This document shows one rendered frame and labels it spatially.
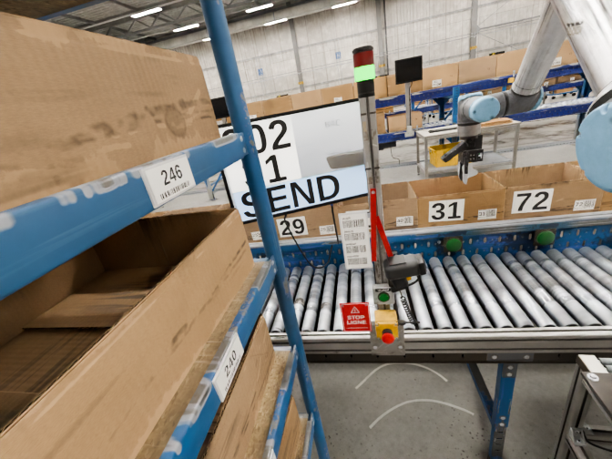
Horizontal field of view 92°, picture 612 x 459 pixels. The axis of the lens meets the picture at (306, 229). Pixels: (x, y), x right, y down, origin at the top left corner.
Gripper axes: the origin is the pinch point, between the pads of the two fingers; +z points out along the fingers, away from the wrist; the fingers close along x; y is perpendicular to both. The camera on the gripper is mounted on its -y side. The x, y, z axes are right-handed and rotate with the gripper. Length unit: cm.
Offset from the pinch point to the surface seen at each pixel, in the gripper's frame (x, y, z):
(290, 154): -55, -66, -33
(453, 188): 28.1, 4.4, 13.7
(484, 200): -0.8, 9.8, 11.3
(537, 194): -1.1, 32.0, 11.0
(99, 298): -112, -86, -25
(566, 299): -43, 23, 36
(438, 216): -0.8, -10.4, 16.8
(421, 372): -13, -23, 111
